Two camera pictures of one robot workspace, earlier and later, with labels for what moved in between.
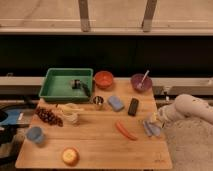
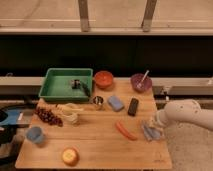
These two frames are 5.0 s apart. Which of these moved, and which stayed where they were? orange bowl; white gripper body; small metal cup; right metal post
Moved: white gripper body
Stayed: orange bowl; right metal post; small metal cup
